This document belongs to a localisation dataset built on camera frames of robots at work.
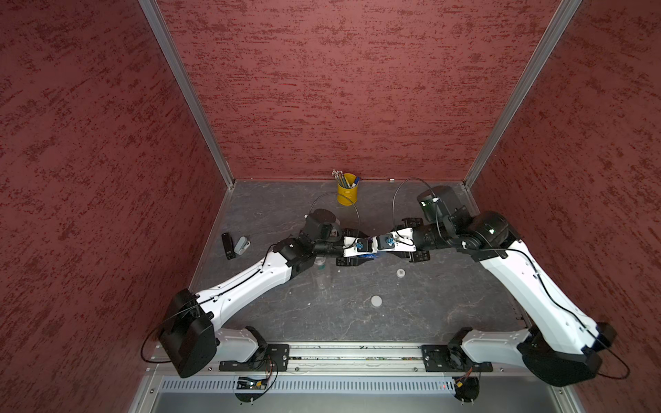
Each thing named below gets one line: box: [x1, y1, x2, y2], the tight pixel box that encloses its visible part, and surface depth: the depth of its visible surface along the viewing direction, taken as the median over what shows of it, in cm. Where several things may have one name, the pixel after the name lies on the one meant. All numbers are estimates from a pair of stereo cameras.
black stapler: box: [221, 232, 237, 261], surface depth 97 cm
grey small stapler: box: [234, 235, 252, 256], surface depth 97 cm
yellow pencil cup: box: [337, 172, 359, 207], surface depth 109 cm
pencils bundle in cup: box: [331, 169, 352, 189], surface depth 102 cm
